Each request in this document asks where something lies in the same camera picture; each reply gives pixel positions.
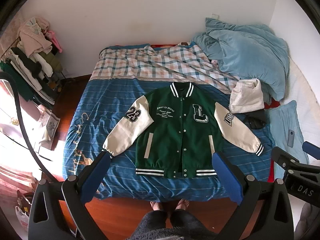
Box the green white varsity jacket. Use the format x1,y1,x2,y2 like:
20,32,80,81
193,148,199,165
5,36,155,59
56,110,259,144
103,82,264,179

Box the clothes pile on rack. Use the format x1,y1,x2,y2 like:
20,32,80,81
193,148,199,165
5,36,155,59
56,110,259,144
1,15,65,109

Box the grey smartphone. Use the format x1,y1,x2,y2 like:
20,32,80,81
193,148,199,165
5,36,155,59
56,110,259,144
287,129,295,148

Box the light blue pillow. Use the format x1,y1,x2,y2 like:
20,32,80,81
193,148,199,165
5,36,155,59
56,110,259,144
266,100,309,164

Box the black cloth item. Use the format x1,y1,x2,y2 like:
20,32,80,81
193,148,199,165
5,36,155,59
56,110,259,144
244,109,267,129

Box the white folded garment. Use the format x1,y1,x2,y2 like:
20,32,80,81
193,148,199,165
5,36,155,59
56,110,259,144
229,79,264,114

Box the person legs dark trousers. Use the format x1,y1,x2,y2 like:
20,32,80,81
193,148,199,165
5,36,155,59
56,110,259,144
129,199,217,239

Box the printed paper sheet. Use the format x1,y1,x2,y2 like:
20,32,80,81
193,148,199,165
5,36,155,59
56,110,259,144
42,111,60,141

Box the light blue crumpled duvet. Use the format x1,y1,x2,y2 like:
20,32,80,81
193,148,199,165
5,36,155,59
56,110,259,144
192,18,290,102

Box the black cable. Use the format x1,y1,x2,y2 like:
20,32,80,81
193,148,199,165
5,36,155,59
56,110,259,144
0,71,60,183

